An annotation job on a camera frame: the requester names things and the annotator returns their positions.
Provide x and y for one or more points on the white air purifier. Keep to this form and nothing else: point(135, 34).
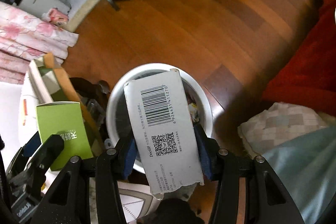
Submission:
point(39, 7)

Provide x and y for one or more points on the checkered beige pillow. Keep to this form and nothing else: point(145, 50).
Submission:
point(280, 123)

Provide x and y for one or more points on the green white medicine box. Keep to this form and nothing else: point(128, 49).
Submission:
point(65, 119)

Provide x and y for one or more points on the white patterned tablecloth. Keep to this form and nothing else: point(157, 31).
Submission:
point(47, 82)

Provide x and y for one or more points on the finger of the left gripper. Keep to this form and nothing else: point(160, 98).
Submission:
point(22, 156)
point(34, 175)

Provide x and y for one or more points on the white trash bin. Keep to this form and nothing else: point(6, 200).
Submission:
point(117, 119)

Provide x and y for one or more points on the white barcode carton box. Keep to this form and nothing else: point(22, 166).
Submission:
point(163, 131)

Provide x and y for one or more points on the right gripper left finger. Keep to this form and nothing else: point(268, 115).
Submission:
point(67, 200)

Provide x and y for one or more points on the pink floral curtain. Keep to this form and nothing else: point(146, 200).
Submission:
point(25, 37)

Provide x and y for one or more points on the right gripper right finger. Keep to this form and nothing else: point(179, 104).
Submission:
point(266, 198)

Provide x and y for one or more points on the light blue bedding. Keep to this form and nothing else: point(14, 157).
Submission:
point(306, 167)

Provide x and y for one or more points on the red blanket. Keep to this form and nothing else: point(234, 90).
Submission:
point(309, 77)

